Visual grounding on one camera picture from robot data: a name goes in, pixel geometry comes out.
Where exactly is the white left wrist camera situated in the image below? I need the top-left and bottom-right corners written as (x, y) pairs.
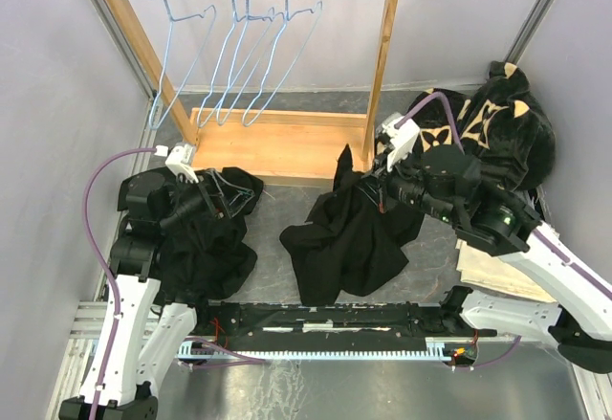
top-left (153, 142), bottom-right (199, 184)

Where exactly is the wooden clothes rack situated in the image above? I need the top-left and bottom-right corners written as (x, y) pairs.
top-left (104, 0), bottom-right (399, 187)

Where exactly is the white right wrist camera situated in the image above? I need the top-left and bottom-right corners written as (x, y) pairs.
top-left (373, 112), bottom-right (420, 172)

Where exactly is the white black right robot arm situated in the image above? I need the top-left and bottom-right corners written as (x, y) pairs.
top-left (364, 145), bottom-right (611, 374)

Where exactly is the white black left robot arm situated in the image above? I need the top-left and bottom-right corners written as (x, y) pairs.
top-left (58, 167), bottom-right (264, 419)

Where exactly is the light blue wire hanger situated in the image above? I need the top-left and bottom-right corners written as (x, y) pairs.
top-left (215, 0), bottom-right (288, 126)
top-left (196, 0), bottom-right (250, 128)
top-left (147, 0), bottom-right (217, 130)
top-left (241, 0), bottom-right (324, 128)

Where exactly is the cream folded cloth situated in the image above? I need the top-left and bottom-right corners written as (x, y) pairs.
top-left (456, 240), bottom-right (556, 303)

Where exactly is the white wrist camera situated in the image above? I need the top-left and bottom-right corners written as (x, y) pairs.
top-left (373, 112), bottom-right (420, 172)
top-left (153, 142), bottom-right (199, 184)

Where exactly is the black cream fleece garment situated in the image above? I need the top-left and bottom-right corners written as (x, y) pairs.
top-left (409, 61), bottom-right (556, 191)

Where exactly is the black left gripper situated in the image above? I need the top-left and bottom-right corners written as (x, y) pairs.
top-left (159, 166), bottom-right (254, 232)

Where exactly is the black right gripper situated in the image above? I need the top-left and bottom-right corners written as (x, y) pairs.
top-left (354, 143), bottom-right (459, 225)

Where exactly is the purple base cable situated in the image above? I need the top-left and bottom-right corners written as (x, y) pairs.
top-left (179, 336), bottom-right (267, 371)

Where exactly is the black shirt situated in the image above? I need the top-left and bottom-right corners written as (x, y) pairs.
top-left (157, 168), bottom-right (264, 302)
top-left (279, 146), bottom-right (424, 306)

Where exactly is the light blue cable duct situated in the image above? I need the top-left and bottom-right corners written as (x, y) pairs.
top-left (176, 341), bottom-right (478, 364)

